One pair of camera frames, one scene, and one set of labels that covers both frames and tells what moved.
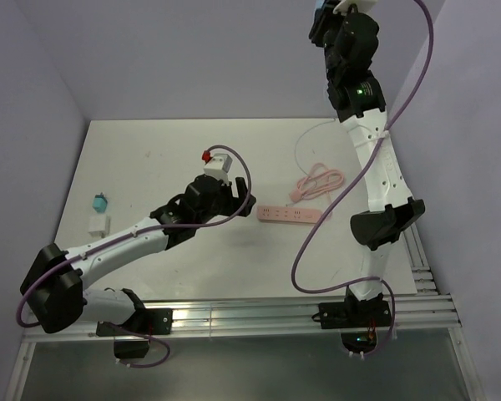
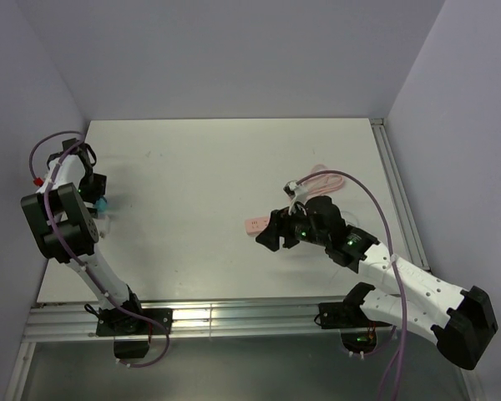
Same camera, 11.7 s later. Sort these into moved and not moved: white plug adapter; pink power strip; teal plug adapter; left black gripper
Moved: pink power strip; left black gripper
Not moved: white plug adapter; teal plug adapter
